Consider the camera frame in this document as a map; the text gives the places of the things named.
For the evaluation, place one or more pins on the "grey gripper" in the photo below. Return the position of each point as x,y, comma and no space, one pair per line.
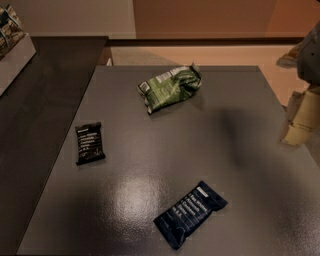
310,61

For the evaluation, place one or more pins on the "green jalapeno chip bag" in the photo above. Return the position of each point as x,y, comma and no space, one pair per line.
171,87

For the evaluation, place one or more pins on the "dark blue rxbar bar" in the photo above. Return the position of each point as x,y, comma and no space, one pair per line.
182,219

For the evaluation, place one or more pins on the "black rxbar chocolate bar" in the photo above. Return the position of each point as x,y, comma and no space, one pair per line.
90,146

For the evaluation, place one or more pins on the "dark side counter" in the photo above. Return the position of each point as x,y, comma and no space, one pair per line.
36,112

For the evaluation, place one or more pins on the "white snack display box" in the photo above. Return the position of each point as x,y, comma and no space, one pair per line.
16,47

